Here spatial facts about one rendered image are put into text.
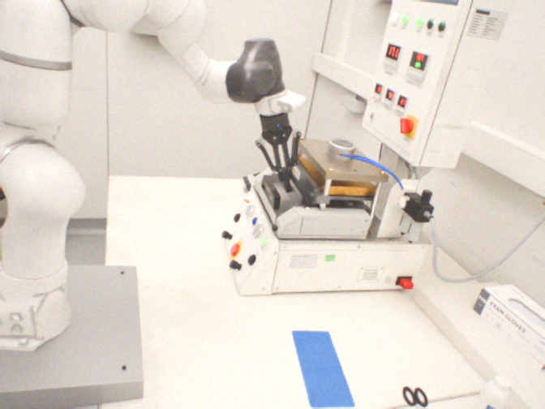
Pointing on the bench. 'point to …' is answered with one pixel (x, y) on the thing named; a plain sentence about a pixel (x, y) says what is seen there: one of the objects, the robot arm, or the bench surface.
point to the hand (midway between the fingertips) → (285, 179)
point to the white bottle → (494, 394)
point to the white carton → (515, 320)
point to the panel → (241, 228)
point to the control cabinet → (429, 89)
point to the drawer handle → (272, 191)
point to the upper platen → (352, 191)
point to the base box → (335, 268)
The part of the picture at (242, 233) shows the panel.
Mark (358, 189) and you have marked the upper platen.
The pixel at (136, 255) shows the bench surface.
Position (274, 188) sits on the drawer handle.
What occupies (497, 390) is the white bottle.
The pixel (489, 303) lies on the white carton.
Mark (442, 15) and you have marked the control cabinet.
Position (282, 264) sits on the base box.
